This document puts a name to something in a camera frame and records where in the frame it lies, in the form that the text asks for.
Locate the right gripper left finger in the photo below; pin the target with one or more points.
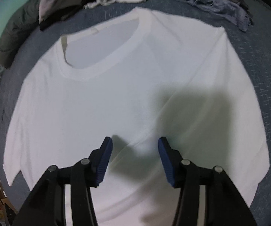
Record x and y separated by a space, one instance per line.
45 204

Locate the dark grey rolled duvet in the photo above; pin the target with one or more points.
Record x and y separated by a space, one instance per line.
17 30

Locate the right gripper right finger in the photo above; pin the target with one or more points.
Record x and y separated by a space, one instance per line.
207 196

